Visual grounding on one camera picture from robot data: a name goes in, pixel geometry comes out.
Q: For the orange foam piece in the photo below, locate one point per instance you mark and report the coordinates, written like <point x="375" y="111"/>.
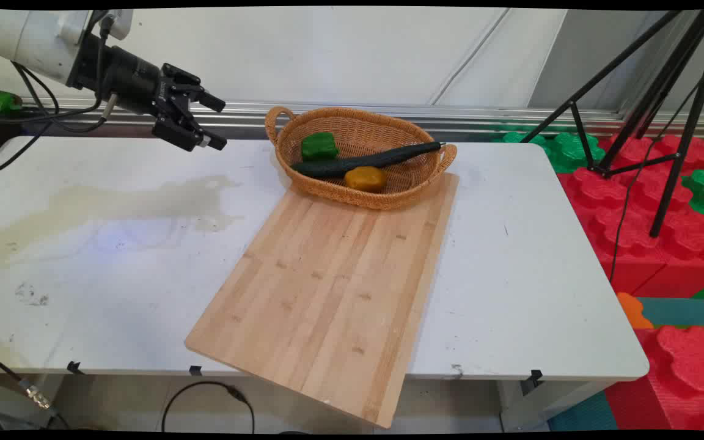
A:
<point x="632" y="311"/>

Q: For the teal foam mat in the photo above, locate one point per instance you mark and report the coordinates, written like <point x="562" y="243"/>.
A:
<point x="584" y="415"/>
<point x="682" y="311"/>

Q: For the small green toy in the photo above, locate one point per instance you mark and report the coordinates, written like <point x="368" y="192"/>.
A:
<point x="2" y="104"/>

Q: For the wide green foam block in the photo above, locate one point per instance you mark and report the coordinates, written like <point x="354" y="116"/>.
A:
<point x="572" y="153"/>

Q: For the green bell pepper toy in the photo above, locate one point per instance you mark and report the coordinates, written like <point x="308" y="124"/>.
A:
<point x="319" y="146"/>

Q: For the dark green cucumber toy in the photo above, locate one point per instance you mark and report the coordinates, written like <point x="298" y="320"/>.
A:
<point x="340" y="166"/>

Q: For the white table leg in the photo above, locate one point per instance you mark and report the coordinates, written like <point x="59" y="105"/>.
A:
<point x="523" y="409"/>

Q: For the aluminium rail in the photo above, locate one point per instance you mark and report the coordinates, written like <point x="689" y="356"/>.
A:
<point x="511" y="119"/>

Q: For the wooden cutting board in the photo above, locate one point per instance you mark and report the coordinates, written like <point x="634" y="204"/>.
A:
<point x="327" y="293"/>

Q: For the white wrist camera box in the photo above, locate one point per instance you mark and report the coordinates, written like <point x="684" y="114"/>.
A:
<point x="121" y="24"/>

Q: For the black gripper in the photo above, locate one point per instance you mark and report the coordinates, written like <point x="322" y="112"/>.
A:
<point x="126" y="76"/>

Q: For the yellow-brown potato toy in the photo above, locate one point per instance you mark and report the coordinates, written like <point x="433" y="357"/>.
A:
<point x="365" y="178"/>

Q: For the small red foam block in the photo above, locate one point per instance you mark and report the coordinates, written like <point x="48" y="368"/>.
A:
<point x="688" y="366"/>

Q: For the woven wicker basket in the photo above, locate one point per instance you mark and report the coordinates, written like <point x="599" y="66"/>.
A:
<point x="388" y="192"/>

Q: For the black tripod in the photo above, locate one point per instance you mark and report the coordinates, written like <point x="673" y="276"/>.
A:
<point x="604" y="168"/>

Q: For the black table clip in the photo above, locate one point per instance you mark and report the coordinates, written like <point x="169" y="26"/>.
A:
<point x="74" y="368"/>
<point x="532" y="380"/>
<point x="195" y="370"/>

